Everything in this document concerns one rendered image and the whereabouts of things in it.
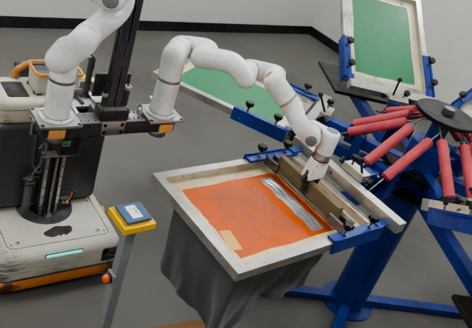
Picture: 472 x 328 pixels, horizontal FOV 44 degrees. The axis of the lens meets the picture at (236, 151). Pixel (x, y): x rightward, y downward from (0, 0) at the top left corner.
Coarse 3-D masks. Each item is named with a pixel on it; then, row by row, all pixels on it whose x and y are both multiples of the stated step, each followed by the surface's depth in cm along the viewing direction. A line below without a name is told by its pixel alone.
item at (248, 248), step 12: (216, 228) 220; (228, 228) 222; (324, 228) 240; (240, 240) 218; (264, 240) 222; (276, 240) 224; (288, 240) 226; (300, 240) 229; (240, 252) 212; (252, 252) 214
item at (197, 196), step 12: (240, 180) 253; (252, 180) 255; (276, 180) 261; (192, 192) 235; (204, 192) 237; (264, 192) 250; (288, 192) 255; (204, 204) 230; (276, 204) 245; (204, 216) 224; (216, 216) 226
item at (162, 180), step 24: (192, 168) 243; (216, 168) 248; (240, 168) 258; (168, 192) 224; (336, 192) 260; (192, 216) 216; (360, 216) 250; (216, 240) 208; (240, 264) 201; (264, 264) 205
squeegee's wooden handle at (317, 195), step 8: (280, 160) 259; (288, 160) 258; (280, 168) 260; (288, 168) 256; (296, 168) 254; (288, 176) 257; (296, 176) 253; (296, 184) 253; (312, 184) 247; (312, 192) 247; (320, 192) 243; (312, 200) 247; (320, 200) 244; (328, 200) 240; (320, 208) 244; (328, 208) 241; (336, 208) 237; (336, 216) 239
